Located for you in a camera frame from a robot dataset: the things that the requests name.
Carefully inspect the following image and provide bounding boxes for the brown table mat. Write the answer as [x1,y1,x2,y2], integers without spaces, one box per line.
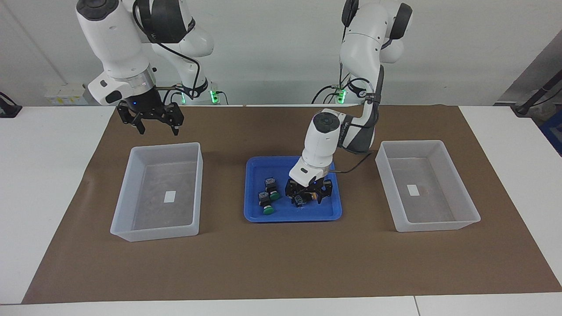
[22,104,562,304]

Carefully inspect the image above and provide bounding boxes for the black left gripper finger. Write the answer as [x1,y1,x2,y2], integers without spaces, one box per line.
[317,180,333,205]
[285,182,303,206]

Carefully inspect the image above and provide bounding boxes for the white power adapters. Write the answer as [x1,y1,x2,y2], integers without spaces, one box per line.
[44,83,87,106]

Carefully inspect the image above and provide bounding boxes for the black flat object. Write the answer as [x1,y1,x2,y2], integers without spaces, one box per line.
[0,91,22,118]

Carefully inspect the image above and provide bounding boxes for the blue plastic tray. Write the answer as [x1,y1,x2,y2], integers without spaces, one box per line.
[244,156,343,223]

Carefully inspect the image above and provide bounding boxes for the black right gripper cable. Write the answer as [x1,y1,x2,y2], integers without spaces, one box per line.
[133,0,202,104]

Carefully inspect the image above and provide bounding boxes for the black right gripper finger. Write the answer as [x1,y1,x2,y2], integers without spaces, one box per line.
[166,105,185,135]
[118,108,146,135]

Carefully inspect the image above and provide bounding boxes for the green push button switch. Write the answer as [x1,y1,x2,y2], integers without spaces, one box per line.
[265,177,281,201]
[258,191,275,215]

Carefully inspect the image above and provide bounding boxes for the black stand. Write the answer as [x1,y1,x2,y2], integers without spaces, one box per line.
[515,70,562,117]

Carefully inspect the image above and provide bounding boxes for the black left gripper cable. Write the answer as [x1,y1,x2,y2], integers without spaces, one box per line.
[331,64,385,174]

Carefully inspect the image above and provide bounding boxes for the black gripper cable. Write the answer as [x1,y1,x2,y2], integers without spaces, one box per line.
[133,0,202,104]
[331,64,385,174]

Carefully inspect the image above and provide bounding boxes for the yellow push button switch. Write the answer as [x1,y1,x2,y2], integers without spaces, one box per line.
[293,192,319,208]

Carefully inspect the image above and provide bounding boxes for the blue crate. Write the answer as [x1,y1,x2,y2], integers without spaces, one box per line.
[539,110,562,156]

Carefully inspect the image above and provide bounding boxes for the translucent white plastic box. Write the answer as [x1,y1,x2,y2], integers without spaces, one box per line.
[110,142,204,242]
[375,140,481,233]

